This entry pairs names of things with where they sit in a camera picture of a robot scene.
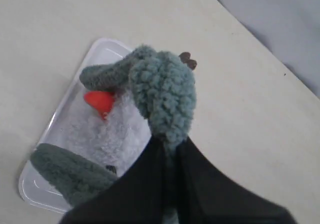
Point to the white plastic tray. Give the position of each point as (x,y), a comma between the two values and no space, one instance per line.
(115,139)

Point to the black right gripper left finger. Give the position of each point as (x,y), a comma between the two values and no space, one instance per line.
(138,197)

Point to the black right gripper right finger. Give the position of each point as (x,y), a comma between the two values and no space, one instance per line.
(207,196)

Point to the white backdrop curtain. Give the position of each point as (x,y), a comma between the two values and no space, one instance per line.
(290,29)

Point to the green fuzzy scarf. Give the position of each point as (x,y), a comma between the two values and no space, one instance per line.
(80,180)

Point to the white plush snowman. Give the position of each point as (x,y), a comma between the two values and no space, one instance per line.
(162,86)

